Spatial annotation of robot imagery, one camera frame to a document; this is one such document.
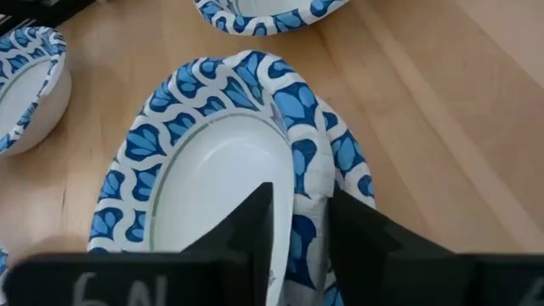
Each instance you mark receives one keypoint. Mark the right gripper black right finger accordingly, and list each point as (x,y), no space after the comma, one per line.
(365,259)

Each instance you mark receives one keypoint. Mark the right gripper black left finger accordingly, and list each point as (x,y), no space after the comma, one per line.
(251,238)

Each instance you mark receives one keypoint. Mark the blue patterned paper bowl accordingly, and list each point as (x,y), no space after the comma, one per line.
(212,170)
(2,261)
(263,17)
(25,93)

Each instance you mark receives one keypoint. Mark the black aluminium table frame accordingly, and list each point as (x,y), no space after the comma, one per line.
(30,13)

